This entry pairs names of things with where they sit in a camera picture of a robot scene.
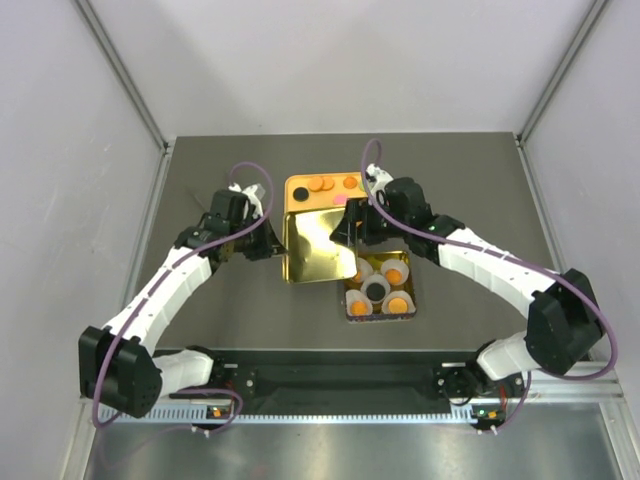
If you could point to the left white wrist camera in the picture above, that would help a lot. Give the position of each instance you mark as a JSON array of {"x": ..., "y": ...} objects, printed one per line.
[{"x": 254, "y": 194}]

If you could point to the bottom left paper cup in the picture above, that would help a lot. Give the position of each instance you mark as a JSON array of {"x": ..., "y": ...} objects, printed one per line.
[{"x": 357, "y": 295}]

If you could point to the black sandwich cookie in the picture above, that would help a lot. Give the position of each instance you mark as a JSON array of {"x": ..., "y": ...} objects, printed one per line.
[
  {"x": 376, "y": 292},
  {"x": 301, "y": 194}
]

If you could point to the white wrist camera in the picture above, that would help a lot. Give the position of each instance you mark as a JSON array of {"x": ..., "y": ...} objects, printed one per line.
[
  {"x": 254, "y": 194},
  {"x": 377, "y": 175}
]

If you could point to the orange shell cookie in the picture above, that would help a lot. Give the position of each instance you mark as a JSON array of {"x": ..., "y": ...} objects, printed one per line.
[{"x": 358, "y": 308}]

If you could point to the black sandwich cookie top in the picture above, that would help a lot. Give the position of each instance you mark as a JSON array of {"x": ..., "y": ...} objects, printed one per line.
[{"x": 301, "y": 194}]

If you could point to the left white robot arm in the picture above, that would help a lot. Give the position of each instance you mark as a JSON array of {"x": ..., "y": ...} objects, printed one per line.
[{"x": 118, "y": 366}]

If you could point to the top right paper cup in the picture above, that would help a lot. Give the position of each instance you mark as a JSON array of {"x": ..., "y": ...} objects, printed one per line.
[{"x": 396, "y": 264}]

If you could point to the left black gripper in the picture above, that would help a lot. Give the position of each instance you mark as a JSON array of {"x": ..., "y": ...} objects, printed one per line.
[{"x": 270, "y": 244}]

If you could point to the orange plastic tray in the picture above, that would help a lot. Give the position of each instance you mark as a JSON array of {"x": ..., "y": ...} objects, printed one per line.
[{"x": 321, "y": 199}]

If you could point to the gold tin lid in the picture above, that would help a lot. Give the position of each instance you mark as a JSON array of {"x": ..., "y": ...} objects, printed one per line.
[{"x": 311, "y": 255}]

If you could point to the orange swirl cookie upper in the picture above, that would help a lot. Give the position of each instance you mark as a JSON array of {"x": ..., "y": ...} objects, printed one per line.
[{"x": 350, "y": 182}]

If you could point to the gold cookie tin box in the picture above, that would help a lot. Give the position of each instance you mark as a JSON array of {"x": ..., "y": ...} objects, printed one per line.
[{"x": 376, "y": 259}]

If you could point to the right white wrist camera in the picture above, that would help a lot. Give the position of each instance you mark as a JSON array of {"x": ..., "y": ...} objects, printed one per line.
[{"x": 377, "y": 175}]

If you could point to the bottom right paper cup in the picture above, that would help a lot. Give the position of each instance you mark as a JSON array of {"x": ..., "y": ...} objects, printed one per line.
[{"x": 402, "y": 294}]

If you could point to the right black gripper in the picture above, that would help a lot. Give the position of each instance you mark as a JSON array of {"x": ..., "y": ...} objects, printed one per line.
[{"x": 358, "y": 210}]

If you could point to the black sandwich cookie bottom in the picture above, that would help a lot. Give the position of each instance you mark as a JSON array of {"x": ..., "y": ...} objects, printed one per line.
[{"x": 376, "y": 292}]

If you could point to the metal tongs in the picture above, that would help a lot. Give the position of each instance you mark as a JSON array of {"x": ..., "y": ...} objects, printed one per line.
[{"x": 195, "y": 198}]

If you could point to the chocolate chip cookie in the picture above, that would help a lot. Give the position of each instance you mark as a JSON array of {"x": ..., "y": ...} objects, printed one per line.
[{"x": 394, "y": 277}]

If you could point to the round biscuit top left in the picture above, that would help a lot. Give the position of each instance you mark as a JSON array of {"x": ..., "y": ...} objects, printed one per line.
[{"x": 315, "y": 184}]

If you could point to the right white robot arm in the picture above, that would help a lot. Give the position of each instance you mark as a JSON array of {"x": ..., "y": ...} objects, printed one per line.
[{"x": 561, "y": 324}]

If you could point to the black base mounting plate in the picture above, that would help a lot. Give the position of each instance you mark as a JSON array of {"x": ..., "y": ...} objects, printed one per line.
[{"x": 346, "y": 382}]

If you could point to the round dotted biscuit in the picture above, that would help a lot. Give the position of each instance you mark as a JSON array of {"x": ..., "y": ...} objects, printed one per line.
[{"x": 398, "y": 305}]

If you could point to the center paper cup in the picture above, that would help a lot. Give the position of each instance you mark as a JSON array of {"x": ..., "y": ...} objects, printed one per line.
[{"x": 376, "y": 278}]

